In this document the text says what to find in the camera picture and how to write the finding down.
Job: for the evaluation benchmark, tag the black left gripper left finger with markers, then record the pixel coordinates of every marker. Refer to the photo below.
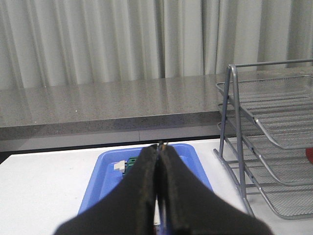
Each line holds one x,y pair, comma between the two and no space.
128,209

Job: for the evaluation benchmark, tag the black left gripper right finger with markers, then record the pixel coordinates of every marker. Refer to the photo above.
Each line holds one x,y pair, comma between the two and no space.
188,207

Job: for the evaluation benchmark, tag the red emergency stop button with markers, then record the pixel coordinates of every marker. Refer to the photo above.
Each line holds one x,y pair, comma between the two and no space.
309,154

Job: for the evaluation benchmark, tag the blue plastic tray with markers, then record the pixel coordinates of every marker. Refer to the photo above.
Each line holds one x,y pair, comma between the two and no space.
106,176

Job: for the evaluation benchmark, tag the green terminal block module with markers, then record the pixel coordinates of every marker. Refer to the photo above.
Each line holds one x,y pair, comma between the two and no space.
125,166

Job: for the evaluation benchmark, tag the grey stone counter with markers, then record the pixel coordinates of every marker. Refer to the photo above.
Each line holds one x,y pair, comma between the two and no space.
166,108

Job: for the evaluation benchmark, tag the grey pleated curtain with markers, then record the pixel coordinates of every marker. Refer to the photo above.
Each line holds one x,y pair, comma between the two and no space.
58,42

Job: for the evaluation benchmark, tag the silver metal rack frame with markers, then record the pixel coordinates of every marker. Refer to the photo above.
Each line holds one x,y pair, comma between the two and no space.
229,89

